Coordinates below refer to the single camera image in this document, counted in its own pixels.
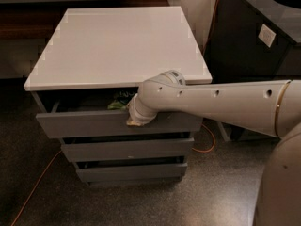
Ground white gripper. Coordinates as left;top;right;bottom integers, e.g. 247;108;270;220
126;94;157;127

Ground green rice chip bag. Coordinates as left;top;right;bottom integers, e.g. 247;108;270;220
107;90;135;110

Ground grey top drawer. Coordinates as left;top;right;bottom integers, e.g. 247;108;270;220
35;101;203;139

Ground grey drawer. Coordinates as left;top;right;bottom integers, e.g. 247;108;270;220
35;101;203;139
61;137;194;162
73;156;187;184

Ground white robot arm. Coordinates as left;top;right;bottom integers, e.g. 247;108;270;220
128;71;301;226

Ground grey bottom drawer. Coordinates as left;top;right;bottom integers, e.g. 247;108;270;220
73;156;187;184

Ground grey middle drawer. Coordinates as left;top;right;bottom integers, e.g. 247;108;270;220
61;137;194;162

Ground grey drawer cabinet white top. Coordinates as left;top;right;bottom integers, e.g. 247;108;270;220
24;7;212;186

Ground dark wooden bench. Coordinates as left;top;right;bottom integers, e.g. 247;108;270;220
0;0;169;40

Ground black bin cabinet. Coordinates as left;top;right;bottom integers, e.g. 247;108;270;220
203;0;301;142

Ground white wall socket plate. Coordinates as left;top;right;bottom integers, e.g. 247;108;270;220
258;24;276;47

